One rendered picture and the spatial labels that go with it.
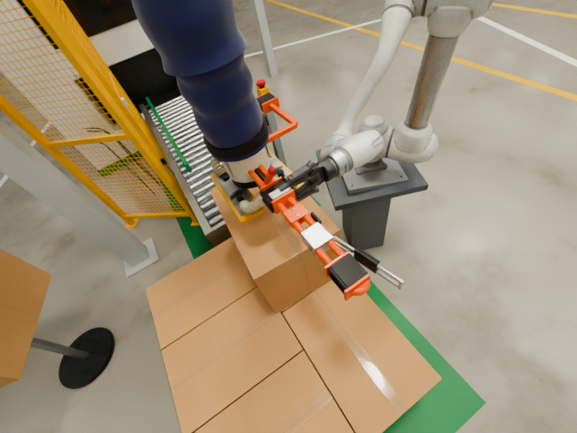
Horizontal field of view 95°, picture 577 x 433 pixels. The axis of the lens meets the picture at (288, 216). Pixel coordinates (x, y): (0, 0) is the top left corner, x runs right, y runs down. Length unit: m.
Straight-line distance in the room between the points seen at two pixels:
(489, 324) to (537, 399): 0.38
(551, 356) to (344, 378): 1.26
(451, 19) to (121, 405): 2.59
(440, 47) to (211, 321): 1.54
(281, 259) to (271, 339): 0.46
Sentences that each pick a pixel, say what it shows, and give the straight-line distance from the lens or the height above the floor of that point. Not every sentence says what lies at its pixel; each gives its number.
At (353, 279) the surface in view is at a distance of 0.66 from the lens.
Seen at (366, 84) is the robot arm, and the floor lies 1.35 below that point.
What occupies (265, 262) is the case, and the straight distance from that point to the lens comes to 1.07.
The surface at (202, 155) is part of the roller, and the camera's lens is 2.51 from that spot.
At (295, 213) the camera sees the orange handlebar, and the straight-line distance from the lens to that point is 0.79.
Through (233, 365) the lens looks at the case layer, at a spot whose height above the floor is 0.54.
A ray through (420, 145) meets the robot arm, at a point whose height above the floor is 0.98.
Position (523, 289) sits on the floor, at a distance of 2.29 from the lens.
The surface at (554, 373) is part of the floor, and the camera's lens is 2.16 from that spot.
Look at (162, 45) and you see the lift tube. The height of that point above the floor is 1.67.
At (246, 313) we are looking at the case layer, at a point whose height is 0.54.
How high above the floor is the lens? 1.85
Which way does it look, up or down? 50 degrees down
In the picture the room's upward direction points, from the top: 17 degrees counter-clockwise
